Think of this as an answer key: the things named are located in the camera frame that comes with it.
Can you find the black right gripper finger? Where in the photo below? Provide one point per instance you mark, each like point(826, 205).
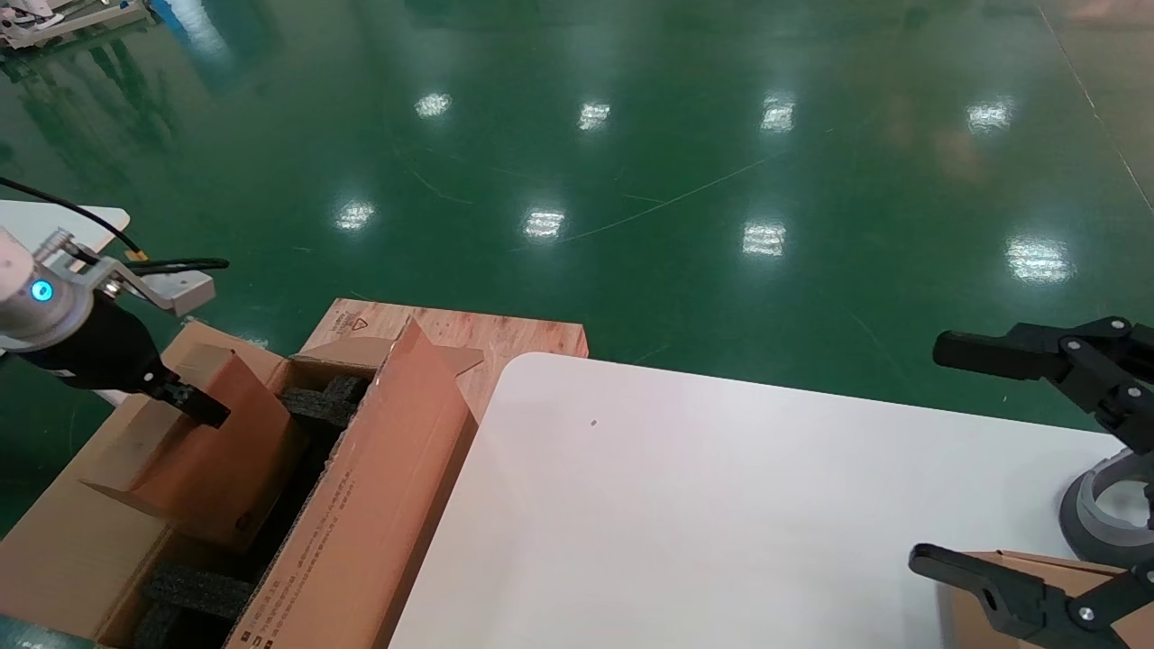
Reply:
point(992, 351)
point(1010, 599)

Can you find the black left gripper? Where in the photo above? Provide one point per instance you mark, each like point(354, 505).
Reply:
point(99, 351)

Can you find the small cardboard box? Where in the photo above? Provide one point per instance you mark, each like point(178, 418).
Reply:
point(216, 478)

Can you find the brown cardboard box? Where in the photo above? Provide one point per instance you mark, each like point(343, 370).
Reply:
point(957, 626)

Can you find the big open cardboard box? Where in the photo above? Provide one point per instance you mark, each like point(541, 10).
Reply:
point(379, 505)

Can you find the black foam insert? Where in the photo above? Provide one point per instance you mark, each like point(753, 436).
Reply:
point(315, 406)
point(194, 586)

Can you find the wooden pallet board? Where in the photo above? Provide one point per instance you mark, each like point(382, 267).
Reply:
point(523, 338)

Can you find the white background equipment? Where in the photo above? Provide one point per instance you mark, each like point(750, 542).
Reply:
point(54, 22)

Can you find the grey metal wrist camera mount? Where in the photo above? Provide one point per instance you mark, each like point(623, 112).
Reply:
point(185, 288)

